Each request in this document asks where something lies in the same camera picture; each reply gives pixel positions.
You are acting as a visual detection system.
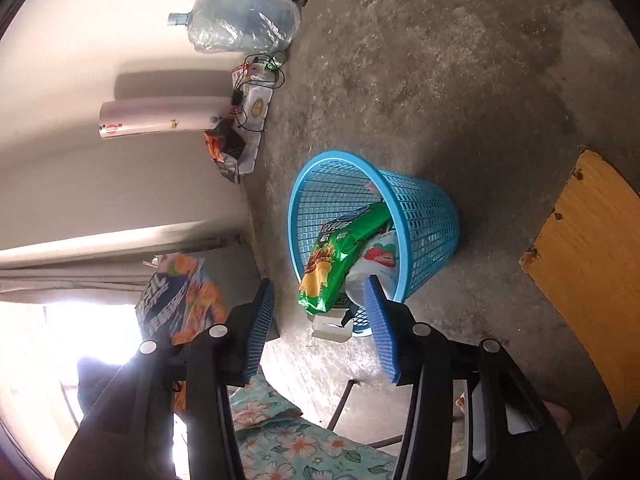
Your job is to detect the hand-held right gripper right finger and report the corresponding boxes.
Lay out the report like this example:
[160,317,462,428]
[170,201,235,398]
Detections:
[363,275,583,480]

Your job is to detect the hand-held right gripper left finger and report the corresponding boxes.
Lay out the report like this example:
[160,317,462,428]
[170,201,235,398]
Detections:
[54,278,277,480]

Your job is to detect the white drink bottle red cap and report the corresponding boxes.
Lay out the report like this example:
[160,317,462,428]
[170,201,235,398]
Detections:
[345,230,401,311]

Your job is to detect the green potato chip bag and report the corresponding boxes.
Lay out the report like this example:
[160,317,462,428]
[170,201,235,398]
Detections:
[298,201,393,317]

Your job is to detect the blue mesh waste basket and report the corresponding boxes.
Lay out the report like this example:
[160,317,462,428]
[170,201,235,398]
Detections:
[286,150,461,337]

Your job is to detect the blue orange snack bag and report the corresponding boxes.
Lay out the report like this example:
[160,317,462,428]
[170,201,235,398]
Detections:
[136,254,228,346]

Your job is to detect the floral light blue blanket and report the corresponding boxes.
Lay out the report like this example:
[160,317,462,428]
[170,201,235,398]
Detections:
[227,365,401,480]

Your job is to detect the black object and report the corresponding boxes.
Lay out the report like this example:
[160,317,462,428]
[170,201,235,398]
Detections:
[76,356,133,413]

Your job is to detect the beige curtain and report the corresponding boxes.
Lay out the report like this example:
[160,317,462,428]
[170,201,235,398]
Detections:
[0,227,251,306]

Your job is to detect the dark snack bag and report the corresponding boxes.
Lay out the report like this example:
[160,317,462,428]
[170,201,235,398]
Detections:
[202,119,247,185]

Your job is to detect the person's foot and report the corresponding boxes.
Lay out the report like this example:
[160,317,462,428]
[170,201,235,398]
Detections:
[540,400,573,436]

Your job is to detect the yellow wooden board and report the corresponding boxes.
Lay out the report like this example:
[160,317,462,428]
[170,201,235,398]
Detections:
[519,149,640,431]

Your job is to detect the white plastic package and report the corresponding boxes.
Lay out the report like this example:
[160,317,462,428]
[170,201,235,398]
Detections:
[231,57,275,171]

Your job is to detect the long white pink box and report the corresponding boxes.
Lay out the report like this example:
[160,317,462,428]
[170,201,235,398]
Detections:
[97,97,227,139]

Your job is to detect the large clear water jug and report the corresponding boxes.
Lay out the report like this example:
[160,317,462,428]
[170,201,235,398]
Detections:
[167,0,302,55]

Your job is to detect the dark metal frame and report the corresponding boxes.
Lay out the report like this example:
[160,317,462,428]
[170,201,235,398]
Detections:
[327,379,406,451]

